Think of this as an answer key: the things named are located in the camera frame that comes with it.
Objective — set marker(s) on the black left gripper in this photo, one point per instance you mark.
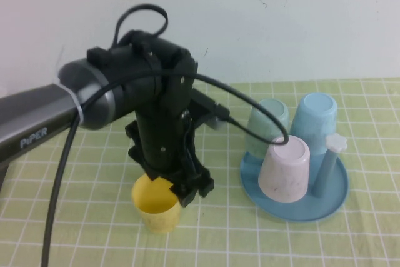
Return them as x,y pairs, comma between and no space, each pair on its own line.
159,145

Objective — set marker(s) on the yellow plastic cup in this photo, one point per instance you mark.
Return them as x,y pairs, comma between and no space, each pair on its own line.
159,220

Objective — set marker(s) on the pink plastic cup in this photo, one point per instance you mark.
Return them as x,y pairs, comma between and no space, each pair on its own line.
281,179

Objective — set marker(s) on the grey and black left robot arm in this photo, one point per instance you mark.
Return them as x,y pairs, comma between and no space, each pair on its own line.
31,113

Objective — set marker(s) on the mint green plastic cup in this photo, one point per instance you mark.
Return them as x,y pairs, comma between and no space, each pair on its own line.
265,117

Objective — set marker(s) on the blue cup stand with pegs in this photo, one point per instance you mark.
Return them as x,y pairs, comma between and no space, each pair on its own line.
312,209

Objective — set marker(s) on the light blue plastic cup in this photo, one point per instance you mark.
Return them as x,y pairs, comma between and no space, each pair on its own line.
312,123

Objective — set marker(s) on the green checkered tablecloth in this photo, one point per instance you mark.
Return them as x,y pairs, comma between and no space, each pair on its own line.
281,242

